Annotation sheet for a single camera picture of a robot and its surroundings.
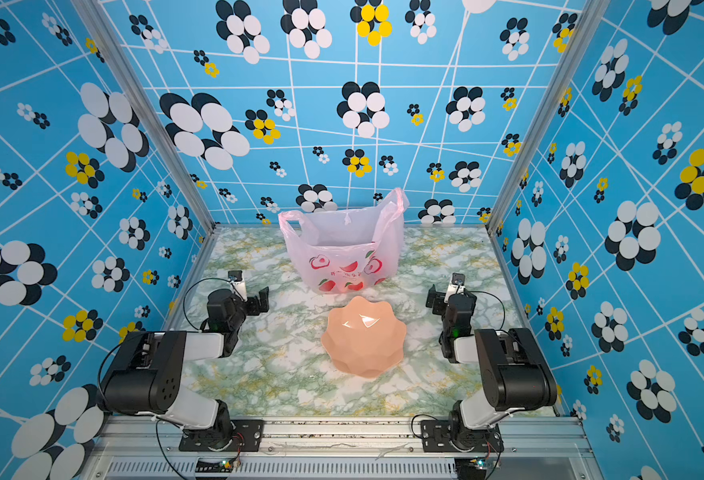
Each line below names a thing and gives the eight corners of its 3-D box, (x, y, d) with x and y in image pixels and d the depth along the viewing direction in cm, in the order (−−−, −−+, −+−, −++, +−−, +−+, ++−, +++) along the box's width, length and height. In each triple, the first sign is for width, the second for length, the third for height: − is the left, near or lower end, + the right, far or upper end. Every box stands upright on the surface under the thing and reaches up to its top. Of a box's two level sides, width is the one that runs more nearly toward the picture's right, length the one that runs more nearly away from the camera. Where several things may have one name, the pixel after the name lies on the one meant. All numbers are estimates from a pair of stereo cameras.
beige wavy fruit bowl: (348, 393, 82) (347, 389, 79) (313, 325, 95) (311, 319, 91) (416, 351, 90) (418, 346, 86) (375, 294, 102) (376, 287, 99)
